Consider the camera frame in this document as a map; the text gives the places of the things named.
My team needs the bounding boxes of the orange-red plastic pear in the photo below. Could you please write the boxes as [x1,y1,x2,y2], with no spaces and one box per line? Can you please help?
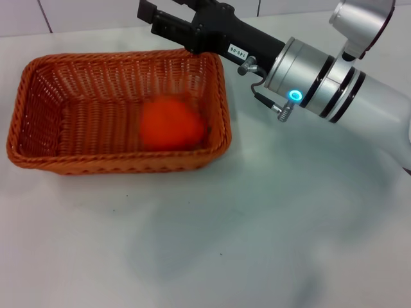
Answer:
[139,98,207,151]

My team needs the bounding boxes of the orange woven plastic basket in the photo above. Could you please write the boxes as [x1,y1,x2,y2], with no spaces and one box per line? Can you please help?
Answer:
[6,47,233,176]

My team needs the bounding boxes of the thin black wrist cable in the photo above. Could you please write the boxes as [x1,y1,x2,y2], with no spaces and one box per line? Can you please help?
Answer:
[251,81,298,123]

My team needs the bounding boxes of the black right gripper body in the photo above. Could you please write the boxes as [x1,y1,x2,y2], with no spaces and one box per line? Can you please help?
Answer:
[184,0,287,77]

